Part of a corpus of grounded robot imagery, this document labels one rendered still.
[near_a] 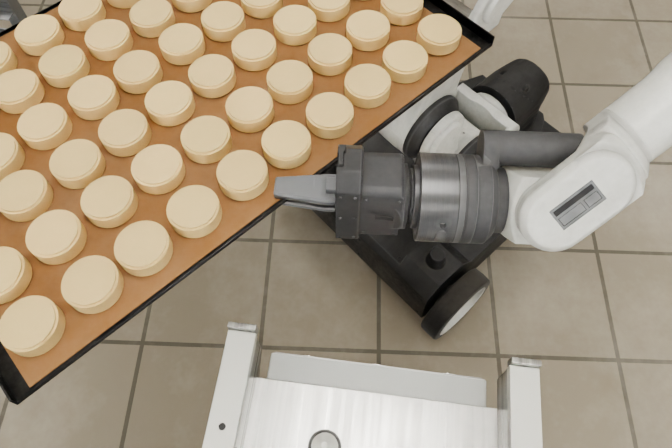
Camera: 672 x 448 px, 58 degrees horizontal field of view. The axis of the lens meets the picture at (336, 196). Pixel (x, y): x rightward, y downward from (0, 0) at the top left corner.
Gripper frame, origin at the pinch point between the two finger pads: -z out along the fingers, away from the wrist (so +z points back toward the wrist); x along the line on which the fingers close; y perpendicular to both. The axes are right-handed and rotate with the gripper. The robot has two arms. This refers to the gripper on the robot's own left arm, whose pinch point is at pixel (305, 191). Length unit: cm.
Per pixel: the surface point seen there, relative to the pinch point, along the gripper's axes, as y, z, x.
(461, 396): 15.4, 17.4, -15.9
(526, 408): 17.6, 22.5, -9.8
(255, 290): -28, -20, -100
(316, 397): 16.3, 1.8, -15.8
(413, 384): 14.4, 12.3, -15.9
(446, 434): 19.4, 15.6, -15.8
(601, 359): -15, 69, -100
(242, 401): 18.4, -5.2, -9.8
